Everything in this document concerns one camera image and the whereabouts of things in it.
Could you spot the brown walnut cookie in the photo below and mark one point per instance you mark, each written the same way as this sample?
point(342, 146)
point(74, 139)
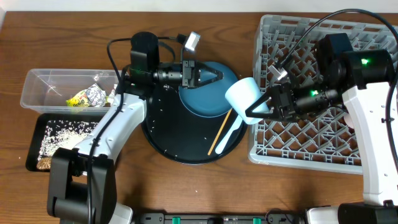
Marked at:
point(44, 163)

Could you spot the black rectangular tray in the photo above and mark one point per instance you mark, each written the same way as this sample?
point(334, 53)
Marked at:
point(38, 135)

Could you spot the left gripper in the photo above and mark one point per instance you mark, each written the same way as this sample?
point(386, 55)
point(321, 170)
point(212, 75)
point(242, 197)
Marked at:
point(187, 66)

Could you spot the yellow foil snack wrapper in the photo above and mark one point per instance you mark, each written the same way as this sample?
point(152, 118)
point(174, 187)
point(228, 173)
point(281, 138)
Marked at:
point(93, 96)

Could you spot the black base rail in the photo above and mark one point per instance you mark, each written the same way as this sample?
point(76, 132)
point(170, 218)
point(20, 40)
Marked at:
point(269, 218)

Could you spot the dark blue plate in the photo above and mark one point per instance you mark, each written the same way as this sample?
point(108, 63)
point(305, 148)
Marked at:
point(209, 101)

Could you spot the clear plastic bin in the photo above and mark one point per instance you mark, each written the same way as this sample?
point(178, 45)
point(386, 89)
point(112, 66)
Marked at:
point(46, 90)

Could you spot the white rice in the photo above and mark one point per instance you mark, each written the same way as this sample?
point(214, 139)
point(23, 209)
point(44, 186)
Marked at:
point(65, 134)

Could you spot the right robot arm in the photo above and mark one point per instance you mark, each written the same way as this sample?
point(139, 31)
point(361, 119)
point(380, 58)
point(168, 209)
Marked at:
point(361, 81)

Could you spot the pink plastic cup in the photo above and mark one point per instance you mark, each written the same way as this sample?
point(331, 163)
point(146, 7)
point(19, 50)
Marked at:
point(348, 120)

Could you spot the wooden chopstick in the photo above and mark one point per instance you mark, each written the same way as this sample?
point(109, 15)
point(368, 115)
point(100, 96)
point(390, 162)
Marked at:
point(219, 132)

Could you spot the grey plastic dishwasher rack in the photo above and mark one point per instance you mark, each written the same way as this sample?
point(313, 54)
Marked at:
point(324, 143)

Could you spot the white tissue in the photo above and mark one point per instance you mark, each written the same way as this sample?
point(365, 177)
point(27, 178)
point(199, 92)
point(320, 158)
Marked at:
point(110, 97)

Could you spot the light blue plastic cup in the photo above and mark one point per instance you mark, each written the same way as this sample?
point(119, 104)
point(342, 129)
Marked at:
point(241, 95)

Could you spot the white plastic knife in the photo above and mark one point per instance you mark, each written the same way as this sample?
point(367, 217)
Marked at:
point(221, 146)

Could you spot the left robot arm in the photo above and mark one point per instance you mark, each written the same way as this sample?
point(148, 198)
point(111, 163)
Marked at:
point(82, 183)

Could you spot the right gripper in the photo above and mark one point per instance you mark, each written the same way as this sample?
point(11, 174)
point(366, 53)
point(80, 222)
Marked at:
point(283, 100)

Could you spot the round black serving tray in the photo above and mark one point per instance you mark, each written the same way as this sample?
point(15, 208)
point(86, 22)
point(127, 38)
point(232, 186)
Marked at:
point(181, 136)

